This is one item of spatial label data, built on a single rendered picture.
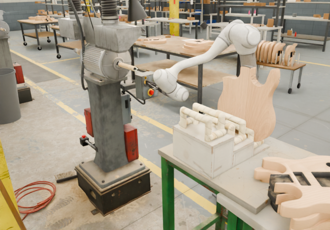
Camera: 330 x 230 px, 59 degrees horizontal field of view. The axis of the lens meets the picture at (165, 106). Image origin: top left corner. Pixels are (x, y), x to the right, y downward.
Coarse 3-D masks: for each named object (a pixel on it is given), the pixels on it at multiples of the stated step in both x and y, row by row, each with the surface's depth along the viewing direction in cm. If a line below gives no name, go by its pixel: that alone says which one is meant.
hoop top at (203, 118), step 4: (184, 108) 137; (184, 112) 136; (188, 112) 134; (192, 112) 132; (196, 112) 132; (192, 116) 132; (196, 116) 130; (200, 116) 128; (204, 116) 127; (200, 120) 128; (204, 120) 126; (208, 120) 125
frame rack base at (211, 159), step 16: (176, 128) 142; (192, 128) 141; (176, 144) 146; (192, 144) 135; (208, 144) 126; (224, 144) 130; (192, 160) 138; (208, 160) 129; (224, 160) 133; (208, 176) 132
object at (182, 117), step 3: (180, 111) 138; (180, 114) 139; (183, 114) 138; (180, 117) 139; (183, 117) 138; (186, 117) 140; (180, 120) 140; (183, 120) 139; (186, 120) 140; (180, 123) 141; (183, 123) 140; (186, 123) 141; (180, 126) 141; (183, 126) 140; (186, 126) 141
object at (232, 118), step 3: (219, 111) 153; (225, 114) 150; (228, 114) 149; (225, 117) 149; (228, 117) 148; (231, 117) 146; (234, 117) 145; (237, 117) 145; (231, 120) 146; (234, 120) 145; (237, 120) 144; (240, 120) 142; (243, 120) 142; (237, 123) 144; (240, 123) 142; (243, 123) 141
